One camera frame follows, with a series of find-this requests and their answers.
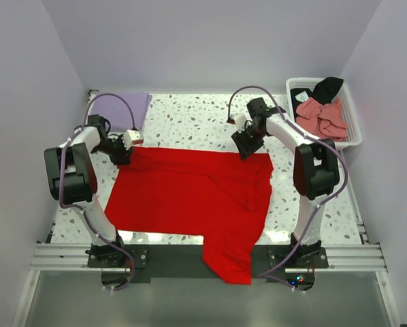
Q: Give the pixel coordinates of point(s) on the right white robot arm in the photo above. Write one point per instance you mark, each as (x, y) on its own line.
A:
(315, 168)

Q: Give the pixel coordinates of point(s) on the pink t shirt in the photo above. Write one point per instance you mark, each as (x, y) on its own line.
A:
(323, 121)

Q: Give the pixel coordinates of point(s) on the aluminium frame rail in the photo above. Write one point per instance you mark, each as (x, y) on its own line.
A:
(348, 258)

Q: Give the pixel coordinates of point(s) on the black t shirt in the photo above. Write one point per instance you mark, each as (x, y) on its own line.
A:
(323, 90)

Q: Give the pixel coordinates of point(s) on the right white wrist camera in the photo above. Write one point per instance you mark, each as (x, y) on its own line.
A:
(241, 122)

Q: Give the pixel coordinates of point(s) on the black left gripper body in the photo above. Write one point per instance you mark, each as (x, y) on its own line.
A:
(116, 149)

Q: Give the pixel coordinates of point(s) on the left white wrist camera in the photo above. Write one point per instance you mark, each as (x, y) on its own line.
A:
(132, 138)

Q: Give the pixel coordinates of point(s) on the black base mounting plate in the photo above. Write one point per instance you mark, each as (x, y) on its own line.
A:
(143, 263)

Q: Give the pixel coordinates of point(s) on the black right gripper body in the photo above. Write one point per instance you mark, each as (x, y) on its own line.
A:
(250, 139)

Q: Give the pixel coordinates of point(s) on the white plastic laundry basket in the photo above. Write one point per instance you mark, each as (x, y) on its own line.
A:
(349, 115)

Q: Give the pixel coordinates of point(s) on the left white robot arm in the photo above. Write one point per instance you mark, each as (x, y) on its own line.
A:
(73, 183)

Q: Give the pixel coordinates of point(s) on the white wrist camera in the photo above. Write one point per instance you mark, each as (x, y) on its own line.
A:
(132, 138)
(241, 122)

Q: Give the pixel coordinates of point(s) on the red t shirt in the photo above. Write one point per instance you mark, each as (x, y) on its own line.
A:
(215, 195)

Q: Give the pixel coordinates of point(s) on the folded lilac t shirt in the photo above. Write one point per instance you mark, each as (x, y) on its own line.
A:
(118, 114)

